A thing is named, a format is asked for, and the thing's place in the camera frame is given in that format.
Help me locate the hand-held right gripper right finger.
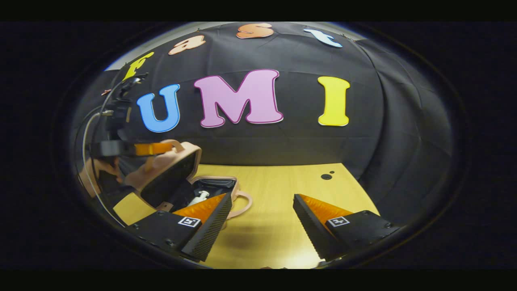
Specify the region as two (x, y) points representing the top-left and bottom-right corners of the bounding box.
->
(293, 194), (400, 261)

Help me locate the white pump bottle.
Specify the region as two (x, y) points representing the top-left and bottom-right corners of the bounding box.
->
(187, 190), (210, 207)

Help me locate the pink suitcase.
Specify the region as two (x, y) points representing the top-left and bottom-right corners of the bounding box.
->
(125, 139), (253, 221)

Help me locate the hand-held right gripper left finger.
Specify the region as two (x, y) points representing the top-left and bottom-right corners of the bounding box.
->
(127, 193), (233, 262)

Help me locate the black cable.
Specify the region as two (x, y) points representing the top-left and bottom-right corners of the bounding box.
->
(99, 79), (130, 142)

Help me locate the black backdrop cloth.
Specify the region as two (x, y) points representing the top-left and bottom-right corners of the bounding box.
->
(71, 22), (455, 215)

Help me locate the white cable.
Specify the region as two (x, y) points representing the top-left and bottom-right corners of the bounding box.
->
(82, 111), (126, 227)

